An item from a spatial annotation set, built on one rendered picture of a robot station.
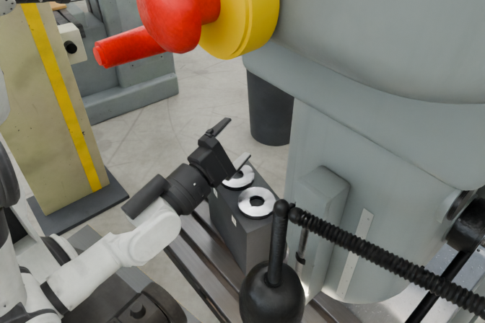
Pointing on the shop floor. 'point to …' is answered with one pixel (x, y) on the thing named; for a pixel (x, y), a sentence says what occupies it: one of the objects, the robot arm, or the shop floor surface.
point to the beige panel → (50, 124)
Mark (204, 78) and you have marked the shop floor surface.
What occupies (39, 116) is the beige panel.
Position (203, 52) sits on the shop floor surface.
